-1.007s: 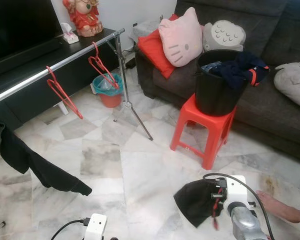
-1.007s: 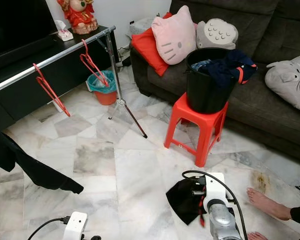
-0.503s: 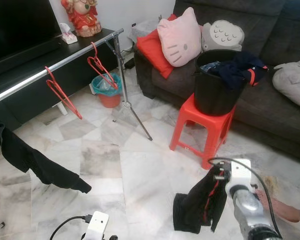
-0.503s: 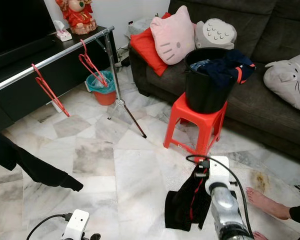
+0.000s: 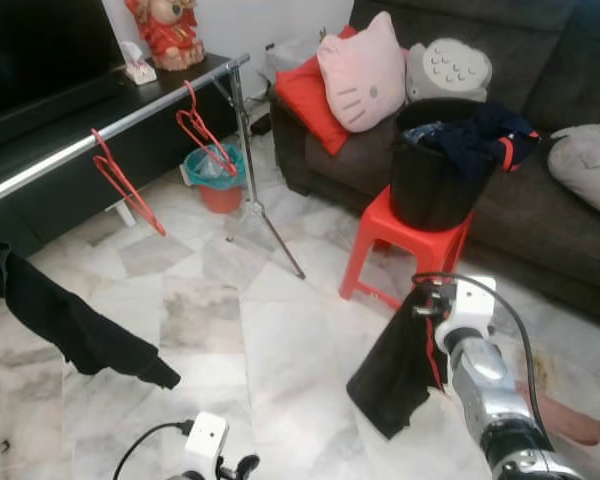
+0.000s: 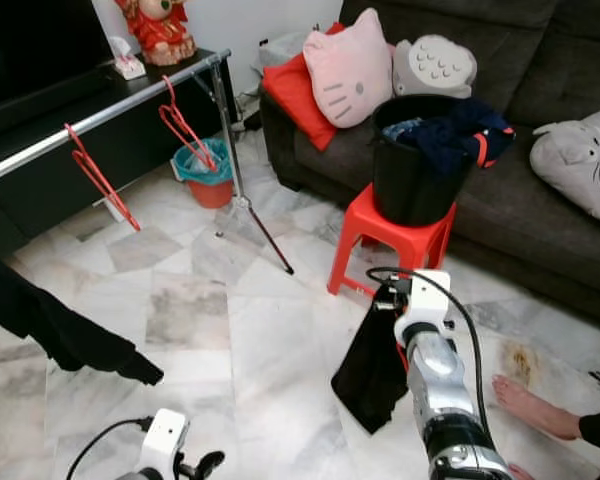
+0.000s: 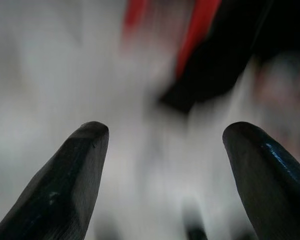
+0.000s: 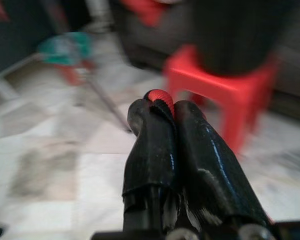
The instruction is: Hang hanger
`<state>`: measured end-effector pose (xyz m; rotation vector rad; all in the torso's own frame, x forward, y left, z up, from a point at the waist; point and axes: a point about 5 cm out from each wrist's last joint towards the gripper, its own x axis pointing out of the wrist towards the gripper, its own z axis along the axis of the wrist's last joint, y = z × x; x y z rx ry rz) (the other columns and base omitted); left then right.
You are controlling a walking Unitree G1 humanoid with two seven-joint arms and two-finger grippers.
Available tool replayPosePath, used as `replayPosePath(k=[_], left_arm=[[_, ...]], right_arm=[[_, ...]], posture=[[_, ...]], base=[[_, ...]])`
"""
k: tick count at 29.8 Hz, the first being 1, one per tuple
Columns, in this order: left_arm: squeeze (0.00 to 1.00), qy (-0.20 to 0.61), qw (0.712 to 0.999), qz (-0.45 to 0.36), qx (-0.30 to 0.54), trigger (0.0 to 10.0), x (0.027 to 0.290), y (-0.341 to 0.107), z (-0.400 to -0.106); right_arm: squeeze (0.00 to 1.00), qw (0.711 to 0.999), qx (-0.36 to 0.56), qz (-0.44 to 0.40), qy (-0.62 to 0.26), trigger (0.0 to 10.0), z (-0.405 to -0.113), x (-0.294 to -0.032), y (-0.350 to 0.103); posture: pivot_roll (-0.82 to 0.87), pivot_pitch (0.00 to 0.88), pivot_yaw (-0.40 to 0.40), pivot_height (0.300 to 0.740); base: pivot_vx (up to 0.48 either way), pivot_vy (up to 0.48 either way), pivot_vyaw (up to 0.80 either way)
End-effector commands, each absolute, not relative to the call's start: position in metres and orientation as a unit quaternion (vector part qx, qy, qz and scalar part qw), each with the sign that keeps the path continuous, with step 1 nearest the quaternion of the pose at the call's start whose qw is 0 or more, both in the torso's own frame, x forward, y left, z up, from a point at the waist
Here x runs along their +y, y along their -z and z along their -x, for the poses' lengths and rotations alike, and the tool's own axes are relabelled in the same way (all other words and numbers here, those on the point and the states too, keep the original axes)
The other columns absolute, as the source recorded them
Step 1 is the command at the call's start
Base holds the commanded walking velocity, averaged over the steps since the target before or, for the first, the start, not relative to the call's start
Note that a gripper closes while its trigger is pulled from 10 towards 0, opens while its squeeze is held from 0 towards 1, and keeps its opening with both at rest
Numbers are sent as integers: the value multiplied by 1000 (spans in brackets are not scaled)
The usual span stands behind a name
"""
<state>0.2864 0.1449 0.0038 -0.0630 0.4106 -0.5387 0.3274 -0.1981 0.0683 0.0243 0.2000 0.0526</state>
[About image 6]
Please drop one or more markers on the red plastic waste bin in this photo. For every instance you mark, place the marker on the red plastic waste bin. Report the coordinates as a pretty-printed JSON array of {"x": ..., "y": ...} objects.
[{"x": 210, "y": 193}]

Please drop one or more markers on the red square cushion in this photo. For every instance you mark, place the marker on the red square cushion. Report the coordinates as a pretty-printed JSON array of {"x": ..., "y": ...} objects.
[{"x": 290, "y": 95}]

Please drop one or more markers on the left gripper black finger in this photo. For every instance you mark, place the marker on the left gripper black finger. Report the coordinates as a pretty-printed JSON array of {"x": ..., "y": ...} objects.
[{"x": 211, "y": 464}]

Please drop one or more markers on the red plastic stool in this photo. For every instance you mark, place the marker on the red plastic stool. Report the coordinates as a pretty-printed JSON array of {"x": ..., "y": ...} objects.
[{"x": 390, "y": 230}]

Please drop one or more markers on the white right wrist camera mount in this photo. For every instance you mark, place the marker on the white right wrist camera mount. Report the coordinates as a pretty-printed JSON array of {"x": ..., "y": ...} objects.
[{"x": 428, "y": 300}]

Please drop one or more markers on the silver steel clothes rack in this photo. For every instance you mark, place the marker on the silver steel clothes rack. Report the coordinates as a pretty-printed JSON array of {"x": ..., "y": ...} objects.
[{"x": 140, "y": 98}]

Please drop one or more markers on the grey dotted plush cushion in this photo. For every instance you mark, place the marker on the grey dotted plush cushion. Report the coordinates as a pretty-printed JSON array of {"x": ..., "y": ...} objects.
[{"x": 435, "y": 65}]

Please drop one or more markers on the red gold figurine statue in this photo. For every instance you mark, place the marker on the red gold figurine statue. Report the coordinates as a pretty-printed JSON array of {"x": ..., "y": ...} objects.
[{"x": 155, "y": 30}]

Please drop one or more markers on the black garment red stripe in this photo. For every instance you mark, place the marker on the black garment red stripe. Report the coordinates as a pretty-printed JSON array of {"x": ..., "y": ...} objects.
[{"x": 370, "y": 375}]

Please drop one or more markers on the light grey cat plush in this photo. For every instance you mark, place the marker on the light grey cat plush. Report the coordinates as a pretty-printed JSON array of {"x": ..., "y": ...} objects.
[{"x": 580, "y": 165}]

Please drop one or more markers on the dark grey fabric sofa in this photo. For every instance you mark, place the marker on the dark grey fabric sofa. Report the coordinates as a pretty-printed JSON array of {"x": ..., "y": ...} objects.
[{"x": 520, "y": 215}]

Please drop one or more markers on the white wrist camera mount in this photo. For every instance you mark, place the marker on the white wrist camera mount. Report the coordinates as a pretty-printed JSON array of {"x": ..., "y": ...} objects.
[
  {"x": 162, "y": 440},
  {"x": 428, "y": 300}
]

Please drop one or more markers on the long black tv cabinet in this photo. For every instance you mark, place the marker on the long black tv cabinet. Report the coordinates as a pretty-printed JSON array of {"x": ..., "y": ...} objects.
[{"x": 5, "y": 212}]

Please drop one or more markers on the navy clothes red trim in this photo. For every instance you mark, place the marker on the navy clothes red trim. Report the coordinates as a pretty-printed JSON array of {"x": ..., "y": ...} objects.
[{"x": 460, "y": 135}]

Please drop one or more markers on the black flat television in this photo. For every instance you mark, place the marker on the black flat television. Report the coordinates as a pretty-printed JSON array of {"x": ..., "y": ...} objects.
[{"x": 40, "y": 45}]

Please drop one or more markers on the pink cat face cushion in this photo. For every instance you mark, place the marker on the pink cat face cushion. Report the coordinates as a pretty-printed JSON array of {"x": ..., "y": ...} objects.
[{"x": 345, "y": 70}]

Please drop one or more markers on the black plastic bucket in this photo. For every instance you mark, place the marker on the black plastic bucket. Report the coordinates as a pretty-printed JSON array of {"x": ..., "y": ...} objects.
[{"x": 410, "y": 180}]

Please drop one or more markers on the black polo shirt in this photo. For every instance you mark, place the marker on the black polo shirt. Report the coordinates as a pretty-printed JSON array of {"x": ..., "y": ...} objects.
[{"x": 60, "y": 320}]

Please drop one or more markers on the green plastic bin liner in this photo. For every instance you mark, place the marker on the green plastic bin liner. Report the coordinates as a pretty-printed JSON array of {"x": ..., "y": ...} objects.
[{"x": 190, "y": 165}]

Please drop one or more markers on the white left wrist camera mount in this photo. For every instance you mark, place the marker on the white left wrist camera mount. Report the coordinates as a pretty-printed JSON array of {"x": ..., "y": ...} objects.
[{"x": 162, "y": 440}]

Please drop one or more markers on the white tissue box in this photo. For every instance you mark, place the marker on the white tissue box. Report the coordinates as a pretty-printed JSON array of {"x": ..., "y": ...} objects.
[{"x": 128, "y": 67}]

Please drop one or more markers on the person bare foot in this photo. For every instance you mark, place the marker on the person bare foot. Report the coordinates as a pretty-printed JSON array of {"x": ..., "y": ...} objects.
[
  {"x": 535, "y": 405},
  {"x": 520, "y": 472}
]

